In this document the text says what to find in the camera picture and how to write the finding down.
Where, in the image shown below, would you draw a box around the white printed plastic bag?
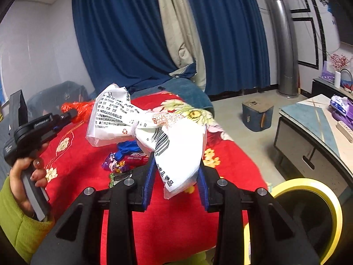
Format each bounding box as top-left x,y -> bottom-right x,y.
86,84 -> 207,199

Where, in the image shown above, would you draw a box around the green sleeve left forearm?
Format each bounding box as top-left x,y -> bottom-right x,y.
1,178 -> 55,263

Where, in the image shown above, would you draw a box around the yellow rimmed black trash bin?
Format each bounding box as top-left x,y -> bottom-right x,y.
244,178 -> 343,264

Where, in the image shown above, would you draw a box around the left hand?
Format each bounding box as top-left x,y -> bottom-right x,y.
9,143 -> 49,217

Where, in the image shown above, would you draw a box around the purple snack wrapper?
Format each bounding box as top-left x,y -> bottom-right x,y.
102,153 -> 149,174

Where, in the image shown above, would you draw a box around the red floral blanket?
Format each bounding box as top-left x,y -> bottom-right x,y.
43,92 -> 266,264

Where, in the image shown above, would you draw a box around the red plastic bag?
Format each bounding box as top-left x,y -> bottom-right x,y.
61,100 -> 94,123

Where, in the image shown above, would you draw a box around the blue square stool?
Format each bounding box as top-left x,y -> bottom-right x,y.
242,98 -> 274,132

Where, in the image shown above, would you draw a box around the coffee table with drawers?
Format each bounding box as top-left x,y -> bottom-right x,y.
274,95 -> 352,203

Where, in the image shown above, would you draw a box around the white power strip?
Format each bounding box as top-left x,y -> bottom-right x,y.
336,121 -> 353,143

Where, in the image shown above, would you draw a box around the blue curtain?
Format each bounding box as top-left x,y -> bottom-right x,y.
72,0 -> 270,95

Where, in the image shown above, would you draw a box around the black tv cabinet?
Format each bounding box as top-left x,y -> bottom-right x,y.
311,77 -> 352,100

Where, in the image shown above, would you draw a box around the grey tower air conditioner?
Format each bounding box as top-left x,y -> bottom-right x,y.
266,0 -> 299,98

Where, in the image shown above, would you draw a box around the purple bag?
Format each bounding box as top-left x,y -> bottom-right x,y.
332,100 -> 353,132

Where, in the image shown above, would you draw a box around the tissue pack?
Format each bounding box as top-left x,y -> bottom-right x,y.
330,95 -> 352,116

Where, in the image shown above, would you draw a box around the beige curtain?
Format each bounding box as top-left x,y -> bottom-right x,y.
158,0 -> 207,90

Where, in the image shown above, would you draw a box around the white vase red flowers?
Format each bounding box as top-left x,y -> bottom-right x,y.
330,53 -> 349,89

